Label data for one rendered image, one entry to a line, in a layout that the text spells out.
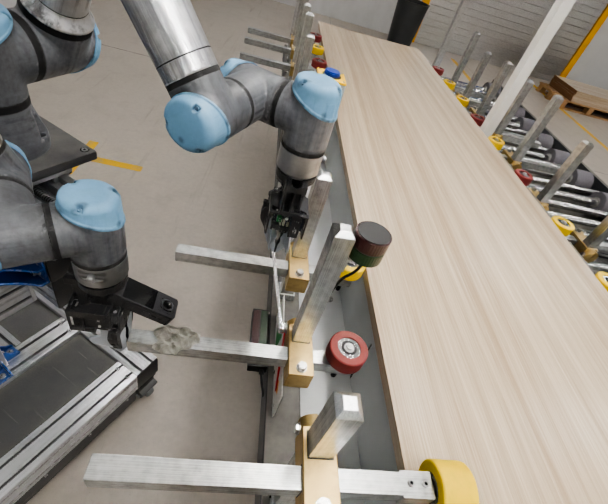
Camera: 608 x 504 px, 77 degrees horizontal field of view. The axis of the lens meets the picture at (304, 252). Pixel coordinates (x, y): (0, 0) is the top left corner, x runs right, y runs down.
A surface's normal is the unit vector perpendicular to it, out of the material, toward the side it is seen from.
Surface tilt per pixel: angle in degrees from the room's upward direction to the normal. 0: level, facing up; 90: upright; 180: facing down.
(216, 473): 0
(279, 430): 0
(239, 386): 0
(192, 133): 90
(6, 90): 90
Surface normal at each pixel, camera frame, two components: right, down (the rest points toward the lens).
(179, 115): -0.39, 0.56
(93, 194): 0.24, -0.71
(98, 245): 0.49, 0.68
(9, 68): 0.89, 0.43
